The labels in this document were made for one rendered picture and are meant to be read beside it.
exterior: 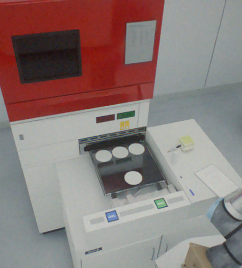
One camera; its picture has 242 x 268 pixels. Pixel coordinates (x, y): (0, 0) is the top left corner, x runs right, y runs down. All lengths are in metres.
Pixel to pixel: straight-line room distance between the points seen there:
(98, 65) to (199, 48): 2.38
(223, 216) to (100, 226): 0.56
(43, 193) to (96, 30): 1.19
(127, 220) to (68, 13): 0.98
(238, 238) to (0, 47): 1.30
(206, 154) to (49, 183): 1.03
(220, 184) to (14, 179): 1.97
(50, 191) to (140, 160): 0.69
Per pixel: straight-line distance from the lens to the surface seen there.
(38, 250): 2.61
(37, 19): 1.45
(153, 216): 1.59
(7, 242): 2.70
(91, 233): 1.53
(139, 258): 1.93
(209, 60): 4.01
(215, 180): 1.78
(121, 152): 1.93
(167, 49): 3.63
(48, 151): 1.93
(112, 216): 1.55
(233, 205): 1.42
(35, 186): 2.14
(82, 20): 1.48
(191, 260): 1.51
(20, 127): 1.79
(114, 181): 1.77
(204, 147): 1.96
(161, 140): 1.94
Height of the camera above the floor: 2.25
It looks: 42 degrees down
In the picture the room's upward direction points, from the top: 2 degrees clockwise
